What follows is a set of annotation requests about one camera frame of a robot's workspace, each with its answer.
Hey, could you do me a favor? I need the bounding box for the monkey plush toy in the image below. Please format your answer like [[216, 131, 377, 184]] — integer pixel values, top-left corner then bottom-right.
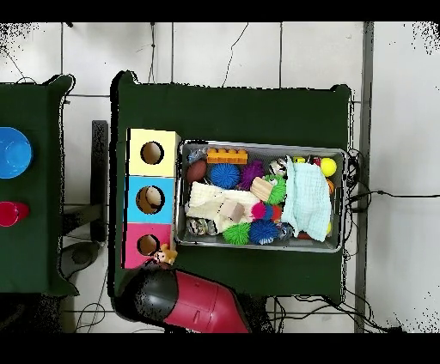
[[153, 242, 180, 266]]

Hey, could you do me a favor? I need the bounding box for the wooden three-hole box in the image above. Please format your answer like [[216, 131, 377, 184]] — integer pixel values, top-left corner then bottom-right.
[[123, 128, 182, 270]]

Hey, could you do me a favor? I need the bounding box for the silver mesh bin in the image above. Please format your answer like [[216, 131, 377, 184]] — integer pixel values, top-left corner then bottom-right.
[[174, 139, 348, 254]]

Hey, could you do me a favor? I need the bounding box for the blue spiky rubber ball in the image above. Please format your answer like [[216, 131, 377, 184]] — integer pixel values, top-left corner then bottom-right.
[[209, 162, 241, 191]]

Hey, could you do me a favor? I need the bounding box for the cream cloth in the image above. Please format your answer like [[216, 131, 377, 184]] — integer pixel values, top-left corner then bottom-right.
[[185, 180, 261, 234]]

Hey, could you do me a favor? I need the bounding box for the brown toy ball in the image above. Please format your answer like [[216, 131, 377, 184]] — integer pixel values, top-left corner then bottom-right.
[[186, 159, 208, 185]]

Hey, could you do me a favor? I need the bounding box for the orange building brick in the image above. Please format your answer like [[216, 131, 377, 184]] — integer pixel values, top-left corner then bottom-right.
[[205, 148, 249, 165]]

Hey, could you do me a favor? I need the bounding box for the plain wooden wedge block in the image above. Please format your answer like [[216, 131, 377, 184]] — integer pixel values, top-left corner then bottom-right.
[[219, 199, 248, 223]]

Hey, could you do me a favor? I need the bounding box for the purple spiky rubber ball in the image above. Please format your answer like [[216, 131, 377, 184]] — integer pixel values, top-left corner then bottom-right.
[[237, 160, 266, 192]]

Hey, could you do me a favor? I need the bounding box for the striped wooden block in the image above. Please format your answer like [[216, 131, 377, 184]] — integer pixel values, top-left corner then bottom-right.
[[249, 176, 275, 203]]

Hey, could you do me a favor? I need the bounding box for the green spiky toy with eyes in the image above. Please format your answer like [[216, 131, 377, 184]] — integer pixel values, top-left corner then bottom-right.
[[262, 173, 288, 207]]

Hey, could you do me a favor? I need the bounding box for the dark green tablecloth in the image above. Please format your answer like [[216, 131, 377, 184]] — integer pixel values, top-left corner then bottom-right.
[[108, 70, 352, 305], [0, 74, 80, 297]]

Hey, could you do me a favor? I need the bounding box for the mint green cloth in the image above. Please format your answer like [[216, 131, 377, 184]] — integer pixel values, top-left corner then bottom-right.
[[280, 155, 332, 242]]

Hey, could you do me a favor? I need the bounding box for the yellow ball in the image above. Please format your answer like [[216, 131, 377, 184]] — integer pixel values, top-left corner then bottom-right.
[[320, 156, 339, 179]]

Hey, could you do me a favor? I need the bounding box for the blue bowl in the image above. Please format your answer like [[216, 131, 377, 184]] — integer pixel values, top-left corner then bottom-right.
[[0, 126, 34, 180]]

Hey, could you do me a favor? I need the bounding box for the red cup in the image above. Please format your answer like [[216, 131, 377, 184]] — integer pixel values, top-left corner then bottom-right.
[[0, 201, 31, 228]]

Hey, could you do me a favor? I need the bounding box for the thin black cable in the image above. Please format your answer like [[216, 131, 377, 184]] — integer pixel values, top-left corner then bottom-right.
[[221, 22, 249, 88]]

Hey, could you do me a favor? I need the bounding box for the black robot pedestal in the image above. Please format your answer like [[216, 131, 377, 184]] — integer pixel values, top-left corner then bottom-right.
[[247, 294, 277, 333]]

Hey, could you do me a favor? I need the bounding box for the black power cable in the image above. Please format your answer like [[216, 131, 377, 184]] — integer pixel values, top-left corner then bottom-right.
[[345, 189, 440, 207]]

